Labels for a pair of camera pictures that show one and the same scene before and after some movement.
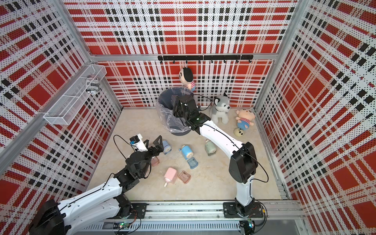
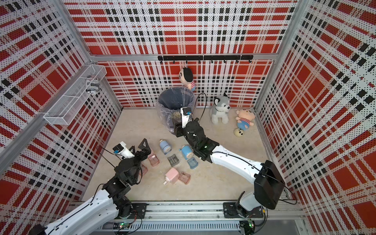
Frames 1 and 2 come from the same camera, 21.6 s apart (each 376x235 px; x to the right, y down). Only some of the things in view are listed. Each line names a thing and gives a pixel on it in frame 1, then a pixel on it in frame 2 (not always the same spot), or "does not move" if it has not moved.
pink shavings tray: x=154 y=161 does not move
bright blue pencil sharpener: x=186 y=152 does not move
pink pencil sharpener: x=170 y=176 does not move
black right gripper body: x=178 y=111 -> x=183 y=131
